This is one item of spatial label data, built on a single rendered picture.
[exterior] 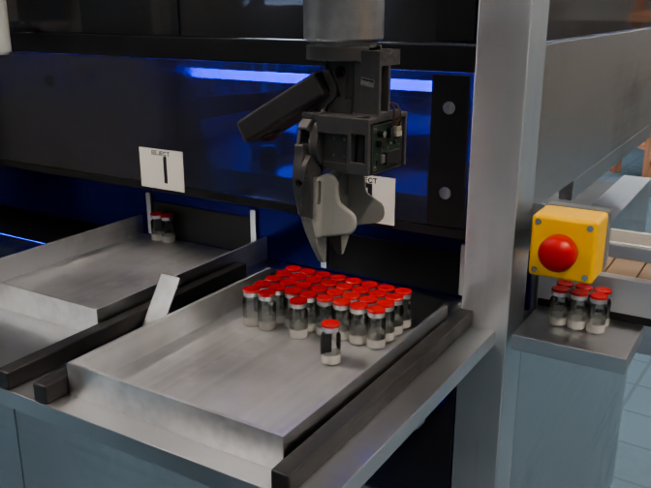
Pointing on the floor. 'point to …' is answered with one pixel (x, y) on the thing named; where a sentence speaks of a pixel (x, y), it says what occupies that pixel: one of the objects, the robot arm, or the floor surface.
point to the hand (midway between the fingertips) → (325, 243)
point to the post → (499, 229)
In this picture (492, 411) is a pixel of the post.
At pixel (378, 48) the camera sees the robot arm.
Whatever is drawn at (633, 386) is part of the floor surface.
